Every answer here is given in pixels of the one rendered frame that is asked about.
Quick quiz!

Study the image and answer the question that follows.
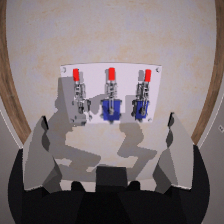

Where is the white fixture plate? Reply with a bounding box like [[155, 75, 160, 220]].
[[60, 63, 162, 123]]

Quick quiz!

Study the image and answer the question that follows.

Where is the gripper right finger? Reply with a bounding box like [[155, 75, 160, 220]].
[[153, 112, 210, 224]]

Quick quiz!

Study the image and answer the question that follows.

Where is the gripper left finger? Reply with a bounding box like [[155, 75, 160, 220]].
[[8, 116, 62, 224]]

